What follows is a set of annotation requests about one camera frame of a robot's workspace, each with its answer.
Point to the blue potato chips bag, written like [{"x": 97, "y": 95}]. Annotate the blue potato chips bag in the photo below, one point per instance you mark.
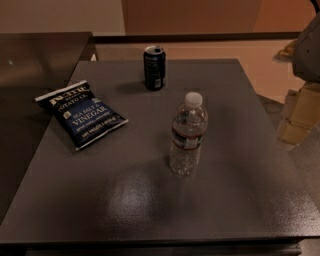
[{"x": 85, "y": 118}]

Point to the grey bag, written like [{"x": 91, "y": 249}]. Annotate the grey bag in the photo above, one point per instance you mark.
[{"x": 306, "y": 57}]

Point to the cardboard box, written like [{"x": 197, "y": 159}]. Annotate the cardboard box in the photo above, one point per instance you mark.
[{"x": 301, "y": 113}]

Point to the clear plastic water bottle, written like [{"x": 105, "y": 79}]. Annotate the clear plastic water bottle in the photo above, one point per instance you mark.
[{"x": 189, "y": 125}]

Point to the dark side table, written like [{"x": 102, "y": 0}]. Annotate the dark side table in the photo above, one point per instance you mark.
[{"x": 31, "y": 64}]

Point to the dark blue soda can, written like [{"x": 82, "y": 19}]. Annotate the dark blue soda can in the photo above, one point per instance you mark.
[{"x": 154, "y": 67}]

